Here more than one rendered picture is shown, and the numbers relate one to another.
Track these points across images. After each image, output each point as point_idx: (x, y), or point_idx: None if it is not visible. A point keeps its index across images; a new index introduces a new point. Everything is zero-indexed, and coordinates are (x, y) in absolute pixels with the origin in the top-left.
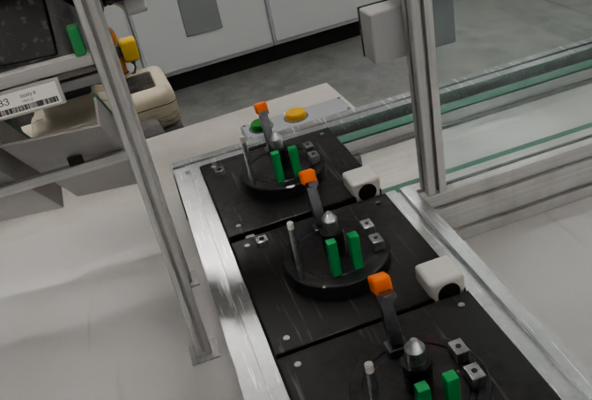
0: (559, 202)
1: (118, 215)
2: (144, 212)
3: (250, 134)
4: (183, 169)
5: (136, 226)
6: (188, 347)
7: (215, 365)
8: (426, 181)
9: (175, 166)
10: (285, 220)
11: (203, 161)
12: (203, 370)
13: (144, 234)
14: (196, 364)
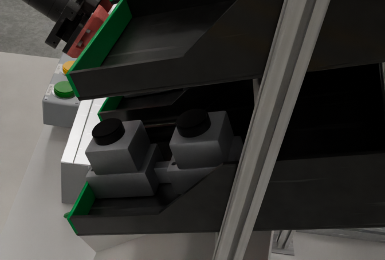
0: None
1: (9, 257)
2: (31, 233)
3: (69, 101)
4: (85, 156)
5: (54, 246)
6: (274, 251)
7: (298, 243)
8: None
9: (73, 160)
10: None
11: (86, 140)
12: (301, 250)
13: (77, 243)
14: (294, 252)
